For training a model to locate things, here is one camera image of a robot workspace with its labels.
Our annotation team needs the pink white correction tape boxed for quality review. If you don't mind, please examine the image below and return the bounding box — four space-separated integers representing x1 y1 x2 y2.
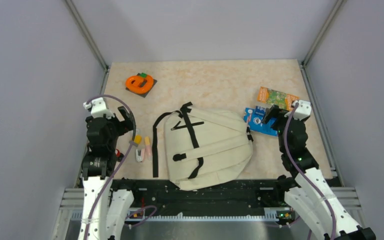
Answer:
135 148 145 163

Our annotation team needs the pink orange highlighter pen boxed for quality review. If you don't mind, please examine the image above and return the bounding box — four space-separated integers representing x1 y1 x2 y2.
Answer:
144 136 152 159

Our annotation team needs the cream canvas backpack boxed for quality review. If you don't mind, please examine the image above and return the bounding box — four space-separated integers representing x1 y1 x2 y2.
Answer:
151 102 254 191

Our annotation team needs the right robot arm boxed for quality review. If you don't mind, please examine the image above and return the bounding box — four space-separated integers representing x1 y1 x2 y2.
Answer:
262 100 377 240

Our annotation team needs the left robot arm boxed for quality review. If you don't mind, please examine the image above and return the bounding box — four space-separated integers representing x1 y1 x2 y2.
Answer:
78 106 141 240

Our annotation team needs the orange green book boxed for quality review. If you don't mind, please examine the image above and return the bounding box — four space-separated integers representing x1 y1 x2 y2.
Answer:
256 86 300 111

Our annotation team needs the blue book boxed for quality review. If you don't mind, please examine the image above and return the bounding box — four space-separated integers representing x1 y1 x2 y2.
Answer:
243 106 278 137

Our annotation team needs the yellow grey sharpener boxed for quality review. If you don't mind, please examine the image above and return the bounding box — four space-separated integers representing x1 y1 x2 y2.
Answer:
129 134 143 147

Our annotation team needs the dark square mat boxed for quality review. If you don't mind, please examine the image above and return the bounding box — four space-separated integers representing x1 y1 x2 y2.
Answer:
126 72 158 99

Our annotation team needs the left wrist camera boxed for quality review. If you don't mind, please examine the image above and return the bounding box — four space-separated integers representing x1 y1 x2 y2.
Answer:
83 97 116 120

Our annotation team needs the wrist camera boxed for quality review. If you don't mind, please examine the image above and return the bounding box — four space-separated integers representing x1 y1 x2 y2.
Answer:
83 97 116 120
291 100 312 121

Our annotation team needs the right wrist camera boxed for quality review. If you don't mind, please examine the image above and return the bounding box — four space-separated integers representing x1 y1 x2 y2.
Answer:
291 100 312 121

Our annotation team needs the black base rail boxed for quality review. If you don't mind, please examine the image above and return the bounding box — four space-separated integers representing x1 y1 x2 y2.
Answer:
111 179 298 220

